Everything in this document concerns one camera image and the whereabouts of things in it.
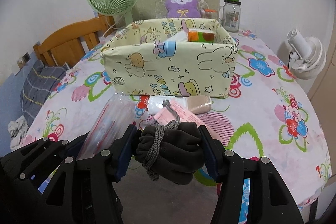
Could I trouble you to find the clear plastic zip bag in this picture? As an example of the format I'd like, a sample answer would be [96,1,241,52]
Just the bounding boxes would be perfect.
[77,93,135,160]

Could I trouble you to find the pink paper packet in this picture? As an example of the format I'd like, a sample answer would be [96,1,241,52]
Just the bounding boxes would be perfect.
[154,100,223,142]

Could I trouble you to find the beige and white socks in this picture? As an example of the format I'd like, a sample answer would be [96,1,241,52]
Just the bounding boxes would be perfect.
[147,96,212,115]

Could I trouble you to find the yellow cartoon fabric storage box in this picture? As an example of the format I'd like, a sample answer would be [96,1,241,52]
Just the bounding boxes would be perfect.
[101,18,238,98]

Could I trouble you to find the white cloth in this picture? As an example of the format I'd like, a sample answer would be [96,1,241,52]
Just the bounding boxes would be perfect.
[166,31,189,43]

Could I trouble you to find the yellow cartoon tissue pack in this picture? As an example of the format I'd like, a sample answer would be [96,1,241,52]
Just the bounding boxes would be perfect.
[187,29,215,43]

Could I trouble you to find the grey plaid pillow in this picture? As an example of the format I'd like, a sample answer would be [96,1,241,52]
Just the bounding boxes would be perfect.
[21,60,68,127]

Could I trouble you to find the floral tablecloth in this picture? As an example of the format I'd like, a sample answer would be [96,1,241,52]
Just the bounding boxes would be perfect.
[22,31,333,223]

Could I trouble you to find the wooden chair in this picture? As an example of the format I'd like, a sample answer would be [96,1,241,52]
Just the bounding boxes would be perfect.
[33,14,114,67]

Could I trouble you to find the white standing fan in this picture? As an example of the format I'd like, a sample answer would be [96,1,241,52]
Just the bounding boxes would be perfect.
[286,29,326,80]

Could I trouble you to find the glass jar green lid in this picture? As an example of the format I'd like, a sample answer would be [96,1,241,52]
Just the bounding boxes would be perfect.
[219,0,241,32]

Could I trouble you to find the cotton swab container orange lid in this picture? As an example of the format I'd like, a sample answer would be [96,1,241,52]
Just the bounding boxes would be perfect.
[201,9,218,19]

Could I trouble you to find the purple plush toy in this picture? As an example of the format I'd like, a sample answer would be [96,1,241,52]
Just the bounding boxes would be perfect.
[165,0,201,18]

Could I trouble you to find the wall power socket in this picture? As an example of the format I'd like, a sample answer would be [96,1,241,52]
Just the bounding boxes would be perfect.
[22,53,31,63]

